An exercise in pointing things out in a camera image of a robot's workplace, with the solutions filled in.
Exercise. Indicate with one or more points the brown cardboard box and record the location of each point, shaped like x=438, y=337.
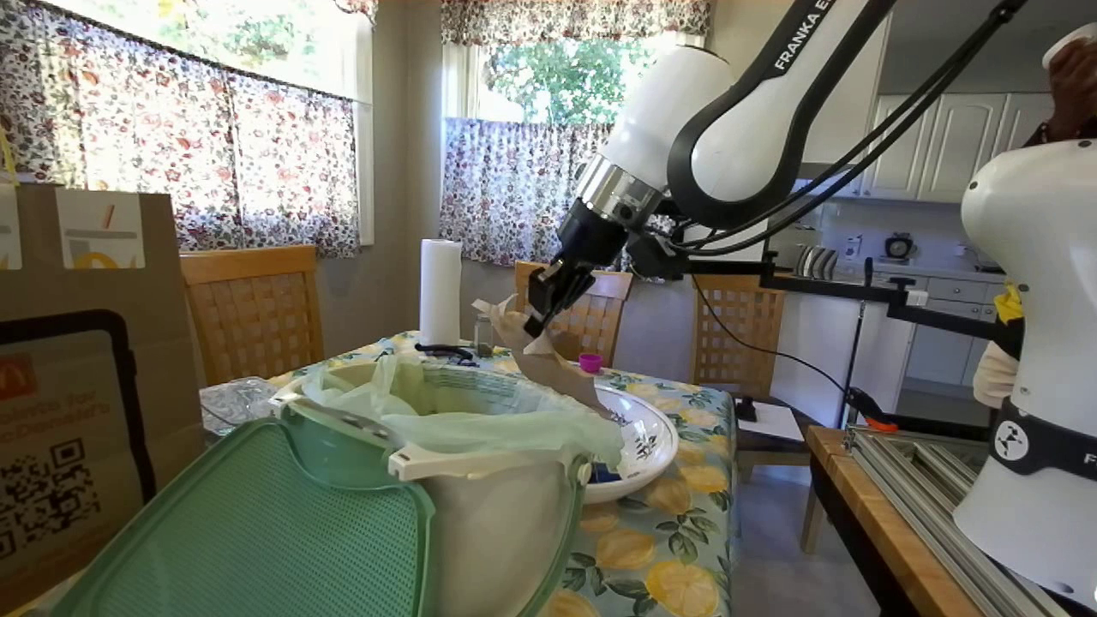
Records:
x=172, y=345

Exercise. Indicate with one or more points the pale green bin liner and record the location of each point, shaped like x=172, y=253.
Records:
x=459, y=415

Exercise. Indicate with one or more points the wide floral cafe curtain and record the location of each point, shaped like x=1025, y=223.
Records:
x=172, y=137

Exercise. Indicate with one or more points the aluminium rail base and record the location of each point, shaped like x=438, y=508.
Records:
x=949, y=502

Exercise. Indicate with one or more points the thin black stand pole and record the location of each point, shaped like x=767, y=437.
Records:
x=860, y=345

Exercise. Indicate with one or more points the white base cabinets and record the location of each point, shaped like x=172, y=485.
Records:
x=939, y=345

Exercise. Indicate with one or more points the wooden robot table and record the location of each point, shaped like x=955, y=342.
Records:
x=887, y=544

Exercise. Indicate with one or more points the small glass shaker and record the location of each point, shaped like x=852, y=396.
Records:
x=485, y=337

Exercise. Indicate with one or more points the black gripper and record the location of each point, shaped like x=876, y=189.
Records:
x=587, y=245

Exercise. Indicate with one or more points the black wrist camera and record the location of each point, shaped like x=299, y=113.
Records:
x=655, y=257

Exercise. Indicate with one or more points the patterned clear plastic bag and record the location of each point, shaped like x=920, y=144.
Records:
x=233, y=401

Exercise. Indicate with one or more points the flat black object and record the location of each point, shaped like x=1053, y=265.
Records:
x=446, y=351

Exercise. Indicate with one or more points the white wall cabinets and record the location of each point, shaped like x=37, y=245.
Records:
x=961, y=160

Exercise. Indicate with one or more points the dish rack with plates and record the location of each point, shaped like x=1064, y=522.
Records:
x=820, y=263

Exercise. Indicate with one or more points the floral curtain valance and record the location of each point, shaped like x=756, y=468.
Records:
x=549, y=17

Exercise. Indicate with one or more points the green ribbed bin lid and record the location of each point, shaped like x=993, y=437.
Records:
x=251, y=525

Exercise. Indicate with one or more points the small round black clock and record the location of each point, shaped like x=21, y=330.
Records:
x=901, y=247

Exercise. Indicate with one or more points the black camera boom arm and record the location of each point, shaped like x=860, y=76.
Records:
x=846, y=288

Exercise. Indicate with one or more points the white bowl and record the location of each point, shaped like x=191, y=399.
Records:
x=647, y=439

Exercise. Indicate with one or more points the white paper towel roll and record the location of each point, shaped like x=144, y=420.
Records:
x=441, y=293

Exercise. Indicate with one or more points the white plastic bin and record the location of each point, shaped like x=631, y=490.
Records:
x=493, y=537

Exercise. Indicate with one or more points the brown paper bag QR code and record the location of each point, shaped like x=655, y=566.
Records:
x=55, y=458

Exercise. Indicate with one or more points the small pink cup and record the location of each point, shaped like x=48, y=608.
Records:
x=590, y=365

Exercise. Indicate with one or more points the lemon print tablecloth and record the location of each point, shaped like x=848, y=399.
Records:
x=662, y=549

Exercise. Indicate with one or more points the narrow floral cafe curtain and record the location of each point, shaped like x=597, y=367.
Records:
x=502, y=195

